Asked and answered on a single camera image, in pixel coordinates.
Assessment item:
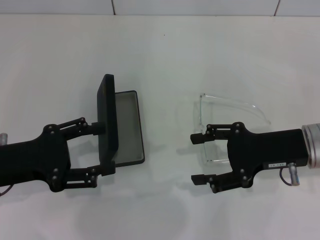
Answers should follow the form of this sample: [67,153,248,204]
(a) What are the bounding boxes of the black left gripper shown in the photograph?
[0,116,116,193]

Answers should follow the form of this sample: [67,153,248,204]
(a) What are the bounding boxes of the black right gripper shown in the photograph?
[190,121,310,195]

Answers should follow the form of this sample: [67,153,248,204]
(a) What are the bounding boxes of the clear white glasses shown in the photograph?
[193,92,272,166]

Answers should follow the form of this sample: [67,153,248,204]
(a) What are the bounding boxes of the black glasses case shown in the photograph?
[96,73,146,166]

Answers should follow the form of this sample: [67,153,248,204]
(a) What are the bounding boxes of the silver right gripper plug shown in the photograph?
[287,162,300,187]

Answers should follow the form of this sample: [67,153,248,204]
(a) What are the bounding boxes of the thin right gripper cable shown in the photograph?
[279,166,294,187]

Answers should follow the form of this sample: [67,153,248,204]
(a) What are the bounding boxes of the thin gripper cable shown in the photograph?
[279,166,294,187]
[0,184,11,198]

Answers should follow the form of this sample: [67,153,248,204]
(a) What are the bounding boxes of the thin left gripper cable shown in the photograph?
[0,184,11,198]

